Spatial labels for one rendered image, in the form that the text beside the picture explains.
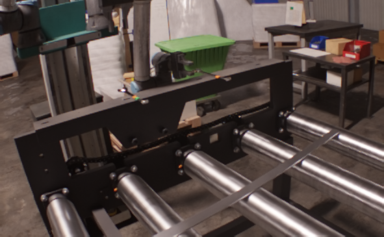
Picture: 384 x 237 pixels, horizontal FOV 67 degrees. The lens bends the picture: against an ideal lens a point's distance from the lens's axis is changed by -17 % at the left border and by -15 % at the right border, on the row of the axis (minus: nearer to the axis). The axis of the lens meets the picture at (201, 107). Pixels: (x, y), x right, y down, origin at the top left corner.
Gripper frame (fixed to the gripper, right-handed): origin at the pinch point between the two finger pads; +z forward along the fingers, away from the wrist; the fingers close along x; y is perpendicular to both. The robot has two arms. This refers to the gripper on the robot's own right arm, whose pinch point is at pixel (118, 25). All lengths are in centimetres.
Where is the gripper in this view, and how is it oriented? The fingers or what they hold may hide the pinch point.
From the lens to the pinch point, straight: 130.2
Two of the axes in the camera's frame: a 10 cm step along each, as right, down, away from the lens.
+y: 5.5, 2.5, -8.0
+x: 8.3, -2.6, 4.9
